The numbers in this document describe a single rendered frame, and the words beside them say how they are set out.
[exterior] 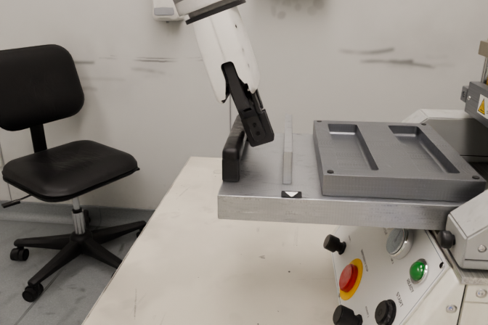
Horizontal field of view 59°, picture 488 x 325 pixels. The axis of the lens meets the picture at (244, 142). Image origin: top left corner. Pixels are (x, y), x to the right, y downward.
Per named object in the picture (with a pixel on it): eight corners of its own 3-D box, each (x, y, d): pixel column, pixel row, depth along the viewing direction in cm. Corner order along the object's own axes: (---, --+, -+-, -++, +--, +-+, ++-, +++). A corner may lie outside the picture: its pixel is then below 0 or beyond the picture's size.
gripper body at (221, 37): (192, 11, 56) (222, 91, 59) (171, 16, 46) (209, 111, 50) (245, -10, 54) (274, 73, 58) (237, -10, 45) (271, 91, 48)
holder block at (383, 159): (425, 139, 64) (428, 122, 63) (482, 202, 45) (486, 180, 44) (312, 136, 65) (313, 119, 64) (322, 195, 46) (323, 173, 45)
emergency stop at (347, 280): (346, 281, 64) (360, 262, 62) (349, 300, 60) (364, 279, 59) (336, 277, 64) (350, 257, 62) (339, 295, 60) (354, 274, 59)
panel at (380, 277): (330, 241, 77) (386, 154, 70) (354, 389, 49) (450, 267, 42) (320, 236, 77) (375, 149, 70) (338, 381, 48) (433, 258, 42)
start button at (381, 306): (383, 316, 50) (396, 299, 49) (388, 334, 48) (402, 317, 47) (371, 311, 50) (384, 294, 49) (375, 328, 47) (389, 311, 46)
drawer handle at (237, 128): (250, 138, 64) (250, 112, 62) (239, 182, 50) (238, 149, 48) (237, 138, 64) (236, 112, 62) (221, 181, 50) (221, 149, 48)
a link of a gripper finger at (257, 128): (233, 98, 54) (251, 146, 56) (230, 104, 51) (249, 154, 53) (258, 90, 53) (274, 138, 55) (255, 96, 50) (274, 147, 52)
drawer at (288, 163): (431, 160, 66) (439, 111, 63) (497, 240, 45) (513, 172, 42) (239, 154, 68) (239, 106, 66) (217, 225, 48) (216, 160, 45)
